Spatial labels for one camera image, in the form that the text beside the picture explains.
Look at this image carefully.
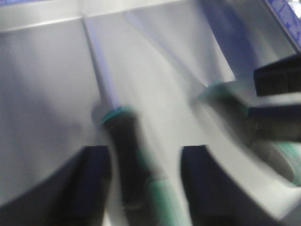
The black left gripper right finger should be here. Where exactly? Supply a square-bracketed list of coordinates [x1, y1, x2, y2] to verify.
[180, 145, 288, 226]

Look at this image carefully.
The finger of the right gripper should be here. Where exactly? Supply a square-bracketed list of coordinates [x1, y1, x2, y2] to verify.
[248, 53, 301, 118]

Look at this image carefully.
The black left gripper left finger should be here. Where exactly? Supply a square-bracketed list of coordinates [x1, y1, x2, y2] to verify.
[0, 146, 112, 226]

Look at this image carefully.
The green black screwdriver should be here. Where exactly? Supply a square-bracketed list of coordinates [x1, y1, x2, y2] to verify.
[125, 11, 301, 186]
[82, 16, 185, 226]

